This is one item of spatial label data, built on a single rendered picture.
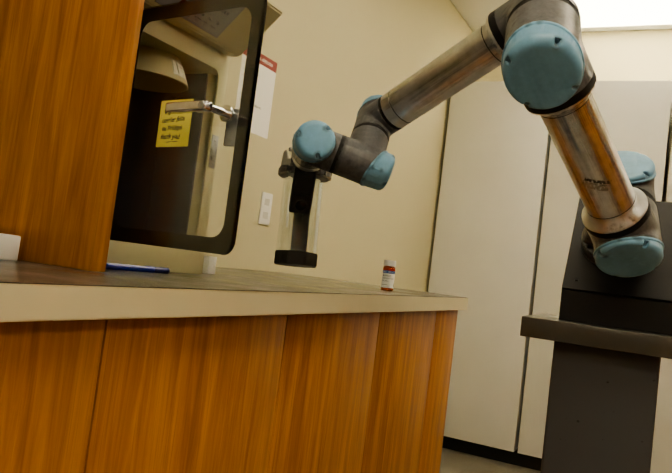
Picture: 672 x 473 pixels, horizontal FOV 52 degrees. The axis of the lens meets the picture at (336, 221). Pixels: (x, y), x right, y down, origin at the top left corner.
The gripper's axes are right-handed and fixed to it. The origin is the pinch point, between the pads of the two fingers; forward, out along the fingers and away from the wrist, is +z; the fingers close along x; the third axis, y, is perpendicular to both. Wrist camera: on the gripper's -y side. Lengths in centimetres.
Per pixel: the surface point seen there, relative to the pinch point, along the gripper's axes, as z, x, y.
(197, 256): -11.4, 20.8, -20.4
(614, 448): -25, -65, -50
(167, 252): -19.6, 25.8, -20.4
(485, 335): 232, -122, -44
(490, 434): 229, -128, -98
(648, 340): -33, -66, -28
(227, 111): -56, 14, 0
